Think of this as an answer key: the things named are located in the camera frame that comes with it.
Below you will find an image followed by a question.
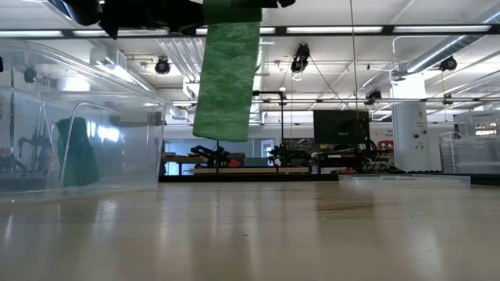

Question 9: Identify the wooden workbench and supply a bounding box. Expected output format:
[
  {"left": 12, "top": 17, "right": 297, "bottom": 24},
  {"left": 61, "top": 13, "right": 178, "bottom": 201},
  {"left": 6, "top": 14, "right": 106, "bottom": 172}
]
[{"left": 162, "top": 155, "right": 212, "bottom": 175}]

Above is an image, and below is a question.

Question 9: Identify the stack of clear bins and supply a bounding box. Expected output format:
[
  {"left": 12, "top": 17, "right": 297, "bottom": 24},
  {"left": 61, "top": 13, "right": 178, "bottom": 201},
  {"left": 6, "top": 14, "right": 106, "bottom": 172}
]
[{"left": 439, "top": 111, "right": 500, "bottom": 175}]

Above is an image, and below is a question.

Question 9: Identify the black ceiling spotlight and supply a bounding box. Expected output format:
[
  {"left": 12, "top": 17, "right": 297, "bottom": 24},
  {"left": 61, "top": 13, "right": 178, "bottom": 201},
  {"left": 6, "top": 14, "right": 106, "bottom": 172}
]
[
  {"left": 365, "top": 88, "right": 383, "bottom": 105},
  {"left": 440, "top": 56, "right": 458, "bottom": 72},
  {"left": 291, "top": 42, "right": 312, "bottom": 73},
  {"left": 155, "top": 57, "right": 172, "bottom": 75}
]

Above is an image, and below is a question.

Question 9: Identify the silver ventilation duct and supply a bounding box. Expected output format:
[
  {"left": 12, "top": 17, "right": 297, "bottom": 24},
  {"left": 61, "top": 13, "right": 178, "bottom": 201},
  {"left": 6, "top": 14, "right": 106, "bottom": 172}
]
[{"left": 405, "top": 11, "right": 500, "bottom": 75}]

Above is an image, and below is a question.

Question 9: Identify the clear plastic bin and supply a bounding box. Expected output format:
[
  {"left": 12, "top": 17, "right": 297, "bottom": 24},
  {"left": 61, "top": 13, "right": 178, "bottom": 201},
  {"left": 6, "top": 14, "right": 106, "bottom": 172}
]
[{"left": 0, "top": 38, "right": 170, "bottom": 204}]

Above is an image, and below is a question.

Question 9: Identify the light green bandage strip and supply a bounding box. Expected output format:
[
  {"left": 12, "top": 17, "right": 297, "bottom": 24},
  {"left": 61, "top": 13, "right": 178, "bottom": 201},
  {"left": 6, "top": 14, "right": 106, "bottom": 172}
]
[{"left": 192, "top": 0, "right": 263, "bottom": 144}]

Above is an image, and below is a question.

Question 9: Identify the black aluminium table frame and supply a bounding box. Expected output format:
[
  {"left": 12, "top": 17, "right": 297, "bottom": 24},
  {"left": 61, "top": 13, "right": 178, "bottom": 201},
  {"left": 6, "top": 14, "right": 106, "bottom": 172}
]
[{"left": 0, "top": 23, "right": 500, "bottom": 39}]

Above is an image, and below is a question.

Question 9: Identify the thin hanging cable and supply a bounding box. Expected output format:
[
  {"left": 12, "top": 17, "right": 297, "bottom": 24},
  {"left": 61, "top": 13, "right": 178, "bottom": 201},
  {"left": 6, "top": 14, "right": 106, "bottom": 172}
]
[{"left": 348, "top": 0, "right": 359, "bottom": 118}]

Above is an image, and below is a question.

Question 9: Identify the black monitor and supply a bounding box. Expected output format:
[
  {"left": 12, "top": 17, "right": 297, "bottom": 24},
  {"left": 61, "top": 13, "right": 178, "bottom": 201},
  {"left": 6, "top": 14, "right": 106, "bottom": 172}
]
[{"left": 313, "top": 109, "right": 371, "bottom": 151}]

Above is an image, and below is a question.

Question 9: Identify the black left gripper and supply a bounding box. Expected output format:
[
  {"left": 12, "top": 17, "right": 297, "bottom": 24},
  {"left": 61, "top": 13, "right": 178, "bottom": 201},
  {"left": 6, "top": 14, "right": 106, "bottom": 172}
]
[{"left": 58, "top": 0, "right": 205, "bottom": 40}]

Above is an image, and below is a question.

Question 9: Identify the white column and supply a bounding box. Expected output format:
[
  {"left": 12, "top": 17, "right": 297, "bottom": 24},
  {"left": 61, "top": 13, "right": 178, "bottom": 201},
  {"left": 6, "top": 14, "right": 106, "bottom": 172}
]
[{"left": 391, "top": 73, "right": 429, "bottom": 173}]

